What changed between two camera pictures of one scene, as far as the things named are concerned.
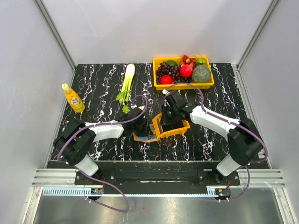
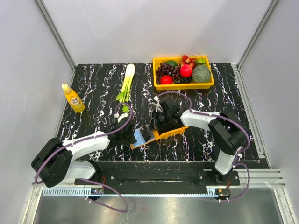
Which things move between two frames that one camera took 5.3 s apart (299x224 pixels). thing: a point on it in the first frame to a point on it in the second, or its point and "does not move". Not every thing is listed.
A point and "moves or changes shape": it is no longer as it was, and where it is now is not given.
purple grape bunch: x=164 y=69 does not move
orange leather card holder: x=148 y=138 moves or changes shape
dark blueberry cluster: x=183 y=80 does not move
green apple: x=201 y=60 does not move
